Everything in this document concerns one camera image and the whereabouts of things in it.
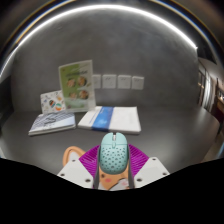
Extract orange corgi-shaped mouse pad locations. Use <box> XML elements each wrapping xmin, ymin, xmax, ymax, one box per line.
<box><xmin>63</xmin><ymin>146</ymin><xmax>131</xmax><ymax>192</ymax></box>

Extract small white printed card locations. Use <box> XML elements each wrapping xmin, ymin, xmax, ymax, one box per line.
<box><xmin>39</xmin><ymin>89</ymin><xmax>67</xmax><ymax>115</ymax></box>

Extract white ceiling light strip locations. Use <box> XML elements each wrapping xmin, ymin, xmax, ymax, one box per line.
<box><xmin>0</xmin><ymin>3</ymin><xmax>198</xmax><ymax>78</ymax></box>

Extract green standing menu sign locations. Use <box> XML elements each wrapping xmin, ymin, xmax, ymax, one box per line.
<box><xmin>58</xmin><ymin>59</ymin><xmax>97</xmax><ymax>113</ymax></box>

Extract white book with blue stripe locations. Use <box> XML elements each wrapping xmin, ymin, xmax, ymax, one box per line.
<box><xmin>77</xmin><ymin>105</ymin><xmax>142</xmax><ymax>135</ymax></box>

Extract grey striped notebook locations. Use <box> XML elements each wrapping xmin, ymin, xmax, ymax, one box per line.
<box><xmin>28</xmin><ymin>111</ymin><xmax>77</xmax><ymax>137</ymax></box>

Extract dark-framed glass partition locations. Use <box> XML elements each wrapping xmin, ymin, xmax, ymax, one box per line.
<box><xmin>198</xmin><ymin>58</ymin><xmax>224</xmax><ymax>114</ymax></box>

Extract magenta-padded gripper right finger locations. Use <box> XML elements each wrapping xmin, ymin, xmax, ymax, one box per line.
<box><xmin>128</xmin><ymin>143</ymin><xmax>170</xmax><ymax>188</ymax></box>

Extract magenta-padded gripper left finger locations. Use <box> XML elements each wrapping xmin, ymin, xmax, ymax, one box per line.
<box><xmin>56</xmin><ymin>144</ymin><xmax>101</xmax><ymax>189</ymax></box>

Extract white wall socket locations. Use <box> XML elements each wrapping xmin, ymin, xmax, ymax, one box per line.
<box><xmin>131</xmin><ymin>75</ymin><xmax>145</xmax><ymax>91</ymax></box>
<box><xmin>117</xmin><ymin>74</ymin><xmax>132</xmax><ymax>90</ymax></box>
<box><xmin>101</xmin><ymin>73</ymin><xmax>118</xmax><ymax>90</ymax></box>
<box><xmin>91</xmin><ymin>73</ymin><xmax>102</xmax><ymax>90</ymax></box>

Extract teal speckled computer mouse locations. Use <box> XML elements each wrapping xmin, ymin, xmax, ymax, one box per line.
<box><xmin>98</xmin><ymin>131</ymin><xmax>130</xmax><ymax>175</ymax></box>

